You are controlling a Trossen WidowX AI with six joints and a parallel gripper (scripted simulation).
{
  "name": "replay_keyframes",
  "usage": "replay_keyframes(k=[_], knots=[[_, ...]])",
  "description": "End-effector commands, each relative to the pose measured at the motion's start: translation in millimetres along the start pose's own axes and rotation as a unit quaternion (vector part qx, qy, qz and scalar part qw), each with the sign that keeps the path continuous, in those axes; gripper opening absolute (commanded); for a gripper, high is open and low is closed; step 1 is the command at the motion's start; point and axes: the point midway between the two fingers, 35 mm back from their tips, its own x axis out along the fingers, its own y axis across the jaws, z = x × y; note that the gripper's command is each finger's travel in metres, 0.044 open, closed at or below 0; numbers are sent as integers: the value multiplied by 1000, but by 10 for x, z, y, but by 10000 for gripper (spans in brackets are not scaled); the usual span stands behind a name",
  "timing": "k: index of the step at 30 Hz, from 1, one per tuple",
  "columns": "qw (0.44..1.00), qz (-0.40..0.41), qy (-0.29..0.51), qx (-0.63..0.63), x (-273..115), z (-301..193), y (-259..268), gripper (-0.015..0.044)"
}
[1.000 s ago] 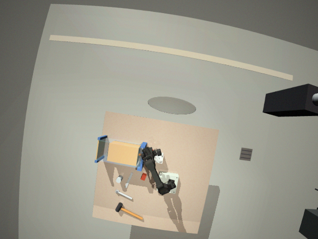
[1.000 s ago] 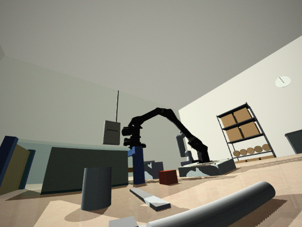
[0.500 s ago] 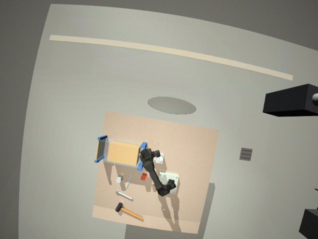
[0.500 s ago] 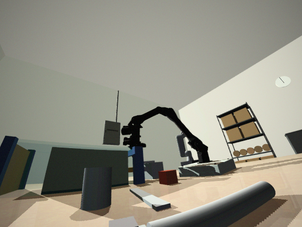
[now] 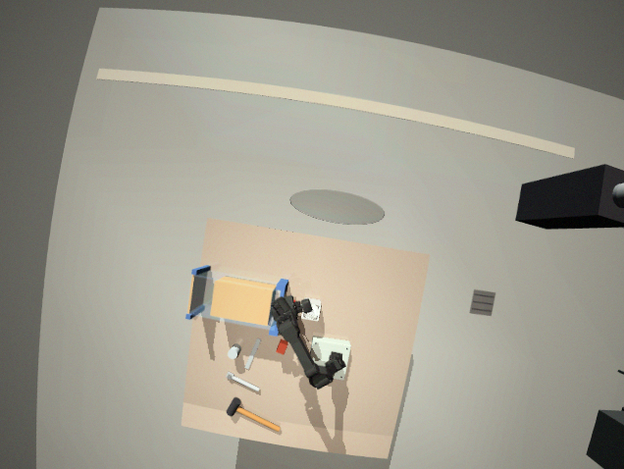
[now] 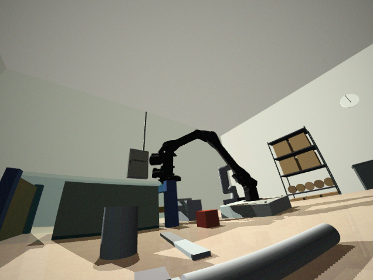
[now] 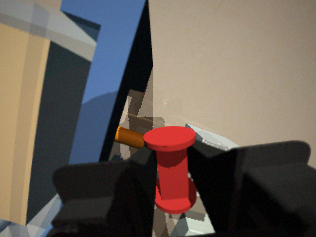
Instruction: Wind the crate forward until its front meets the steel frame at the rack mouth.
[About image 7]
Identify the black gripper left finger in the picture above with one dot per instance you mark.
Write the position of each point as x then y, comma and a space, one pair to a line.
134, 178

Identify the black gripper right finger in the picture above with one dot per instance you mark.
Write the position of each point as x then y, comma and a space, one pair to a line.
218, 174

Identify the winch handle with red knob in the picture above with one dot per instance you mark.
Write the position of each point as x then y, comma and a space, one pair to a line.
175, 191

